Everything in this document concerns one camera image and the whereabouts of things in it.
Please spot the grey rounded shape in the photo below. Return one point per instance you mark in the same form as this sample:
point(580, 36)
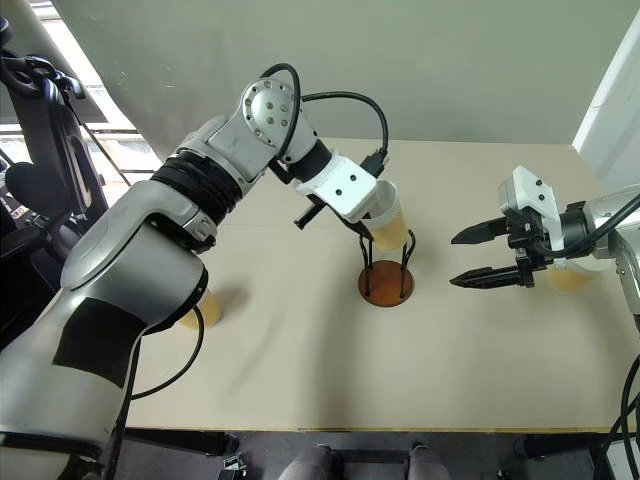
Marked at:
point(307, 464)
point(427, 462)

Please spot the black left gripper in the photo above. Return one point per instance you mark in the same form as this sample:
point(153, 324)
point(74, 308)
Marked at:
point(331, 210)

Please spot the tan paper cup white rim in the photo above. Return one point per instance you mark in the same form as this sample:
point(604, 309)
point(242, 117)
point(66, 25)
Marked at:
point(570, 281)
point(210, 310)
point(392, 225)

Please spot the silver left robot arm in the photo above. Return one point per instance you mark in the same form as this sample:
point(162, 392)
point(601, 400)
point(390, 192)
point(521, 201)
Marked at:
point(150, 240)

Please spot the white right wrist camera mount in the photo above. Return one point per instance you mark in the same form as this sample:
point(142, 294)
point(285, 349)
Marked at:
point(535, 192)

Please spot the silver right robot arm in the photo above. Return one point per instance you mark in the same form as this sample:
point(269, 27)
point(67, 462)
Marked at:
point(625, 240)

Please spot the black table frame bar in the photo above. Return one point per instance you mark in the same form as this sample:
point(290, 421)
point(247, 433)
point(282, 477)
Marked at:
point(180, 442)

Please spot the black equipment stand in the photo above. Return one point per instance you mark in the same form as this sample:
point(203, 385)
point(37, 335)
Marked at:
point(55, 140)

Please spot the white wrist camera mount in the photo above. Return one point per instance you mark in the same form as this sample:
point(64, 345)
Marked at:
point(340, 185)
point(535, 192)

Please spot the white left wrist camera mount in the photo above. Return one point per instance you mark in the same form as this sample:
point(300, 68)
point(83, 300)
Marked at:
point(340, 185)

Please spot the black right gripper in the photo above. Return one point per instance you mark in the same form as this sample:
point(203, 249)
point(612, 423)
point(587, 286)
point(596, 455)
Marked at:
point(522, 235)

